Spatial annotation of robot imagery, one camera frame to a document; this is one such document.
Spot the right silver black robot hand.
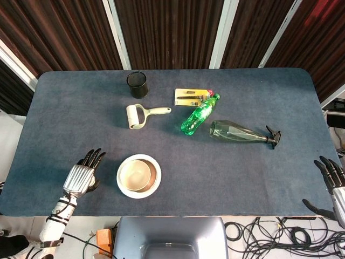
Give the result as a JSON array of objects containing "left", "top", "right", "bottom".
[{"left": 302, "top": 155, "right": 345, "bottom": 222}]

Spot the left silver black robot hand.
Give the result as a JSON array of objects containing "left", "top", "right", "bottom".
[{"left": 63, "top": 147, "right": 107, "bottom": 198}]

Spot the blue table cloth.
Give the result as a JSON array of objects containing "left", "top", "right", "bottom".
[{"left": 0, "top": 67, "right": 345, "bottom": 218}]

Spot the small tan bowl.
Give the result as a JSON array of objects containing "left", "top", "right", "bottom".
[{"left": 119, "top": 159, "right": 152, "bottom": 192}]

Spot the orange box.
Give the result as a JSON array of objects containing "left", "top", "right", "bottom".
[{"left": 96, "top": 228, "right": 114, "bottom": 256}]

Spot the large tan bowl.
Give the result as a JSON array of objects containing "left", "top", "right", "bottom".
[{"left": 119, "top": 158, "right": 158, "bottom": 193}]

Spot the white plate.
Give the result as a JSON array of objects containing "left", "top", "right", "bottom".
[{"left": 116, "top": 154, "right": 163, "bottom": 200}]

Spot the pale green lint roller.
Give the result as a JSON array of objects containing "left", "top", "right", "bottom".
[{"left": 126, "top": 104, "right": 173, "bottom": 131}]

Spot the black cloth bundle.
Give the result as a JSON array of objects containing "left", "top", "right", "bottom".
[{"left": 0, "top": 234, "right": 30, "bottom": 258}]

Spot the grey blue robot torso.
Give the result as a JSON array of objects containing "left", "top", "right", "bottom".
[{"left": 112, "top": 216, "right": 230, "bottom": 259}]

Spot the black mesh pen holder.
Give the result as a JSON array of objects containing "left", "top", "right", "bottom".
[{"left": 126, "top": 71, "right": 149, "bottom": 99}]

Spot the brown folding screen panel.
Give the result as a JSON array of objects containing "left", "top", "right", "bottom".
[
  {"left": 265, "top": 0, "right": 345, "bottom": 104},
  {"left": 0, "top": 0, "right": 124, "bottom": 79},
  {"left": 114, "top": 0, "right": 225, "bottom": 71},
  {"left": 0, "top": 59, "right": 35, "bottom": 117},
  {"left": 220, "top": 0, "right": 296, "bottom": 69}
]

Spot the clear green spray bottle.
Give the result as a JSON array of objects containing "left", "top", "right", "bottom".
[{"left": 209, "top": 120, "right": 282, "bottom": 150}]

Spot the yellow pen blister pack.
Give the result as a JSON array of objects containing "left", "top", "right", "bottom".
[{"left": 174, "top": 88, "right": 216, "bottom": 108}]

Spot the green plastic soda bottle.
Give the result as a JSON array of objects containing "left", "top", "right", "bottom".
[{"left": 181, "top": 93, "right": 221, "bottom": 136}]

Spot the black cable with green wire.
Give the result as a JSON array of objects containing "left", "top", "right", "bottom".
[{"left": 62, "top": 220, "right": 121, "bottom": 259}]

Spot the black cable tangle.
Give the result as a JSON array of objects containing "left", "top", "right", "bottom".
[{"left": 225, "top": 216, "right": 345, "bottom": 259}]

